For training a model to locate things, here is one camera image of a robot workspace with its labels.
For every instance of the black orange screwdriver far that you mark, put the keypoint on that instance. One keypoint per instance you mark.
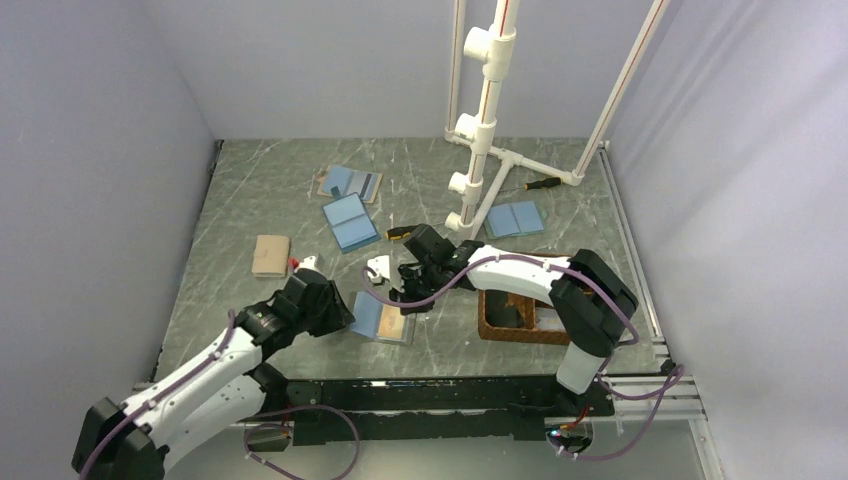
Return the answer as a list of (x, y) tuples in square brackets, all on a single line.
[(546, 183)]

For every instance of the white PVC pipe frame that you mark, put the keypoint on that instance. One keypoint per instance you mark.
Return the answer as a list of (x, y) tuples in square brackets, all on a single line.
[(488, 165)]

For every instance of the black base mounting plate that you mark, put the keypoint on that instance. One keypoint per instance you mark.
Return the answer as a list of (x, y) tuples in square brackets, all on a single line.
[(520, 407)]

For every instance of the tan card holder with cards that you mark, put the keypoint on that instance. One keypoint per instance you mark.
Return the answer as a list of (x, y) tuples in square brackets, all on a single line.
[(350, 181)]

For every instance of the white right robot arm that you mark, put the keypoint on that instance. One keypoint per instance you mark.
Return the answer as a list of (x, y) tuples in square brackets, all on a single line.
[(592, 303)]

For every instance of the aluminium extrusion rail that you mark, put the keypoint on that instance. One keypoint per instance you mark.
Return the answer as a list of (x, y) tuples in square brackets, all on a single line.
[(572, 439)]

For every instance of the beige closed card holder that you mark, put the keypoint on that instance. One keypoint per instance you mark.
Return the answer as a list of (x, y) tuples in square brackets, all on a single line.
[(270, 257)]

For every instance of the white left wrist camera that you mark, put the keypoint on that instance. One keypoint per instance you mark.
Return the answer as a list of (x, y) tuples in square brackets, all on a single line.
[(306, 265)]

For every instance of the grey leather card holder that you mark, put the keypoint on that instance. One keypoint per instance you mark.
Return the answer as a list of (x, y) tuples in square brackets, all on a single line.
[(366, 312)]

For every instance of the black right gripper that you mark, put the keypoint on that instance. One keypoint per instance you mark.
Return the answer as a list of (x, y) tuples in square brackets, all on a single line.
[(403, 291)]

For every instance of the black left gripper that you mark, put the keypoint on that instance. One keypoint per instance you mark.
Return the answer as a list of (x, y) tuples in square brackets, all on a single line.
[(338, 314)]

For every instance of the blue card holder on green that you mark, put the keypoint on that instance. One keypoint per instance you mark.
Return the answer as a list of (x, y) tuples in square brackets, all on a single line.
[(514, 219)]

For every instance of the tan card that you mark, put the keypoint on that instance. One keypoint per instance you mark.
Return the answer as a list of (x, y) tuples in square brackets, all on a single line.
[(392, 325)]

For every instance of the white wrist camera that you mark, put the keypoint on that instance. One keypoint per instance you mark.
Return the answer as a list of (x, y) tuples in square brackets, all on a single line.
[(383, 270), (306, 265)]

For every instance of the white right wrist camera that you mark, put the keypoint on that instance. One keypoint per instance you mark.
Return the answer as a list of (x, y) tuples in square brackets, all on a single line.
[(383, 270)]

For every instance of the right side aluminium rail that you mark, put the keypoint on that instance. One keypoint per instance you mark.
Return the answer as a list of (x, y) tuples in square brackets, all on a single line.
[(657, 339)]

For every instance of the brown woven basket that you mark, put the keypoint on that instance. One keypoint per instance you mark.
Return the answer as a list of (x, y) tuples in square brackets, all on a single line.
[(514, 305)]

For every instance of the black yellow screwdriver near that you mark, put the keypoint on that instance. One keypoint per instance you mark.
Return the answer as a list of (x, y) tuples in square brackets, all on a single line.
[(397, 233)]

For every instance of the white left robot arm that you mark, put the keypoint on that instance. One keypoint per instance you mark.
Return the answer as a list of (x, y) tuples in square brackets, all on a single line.
[(231, 379)]

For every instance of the blue card holder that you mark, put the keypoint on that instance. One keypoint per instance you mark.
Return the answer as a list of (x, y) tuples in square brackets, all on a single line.
[(350, 223), (514, 219)]

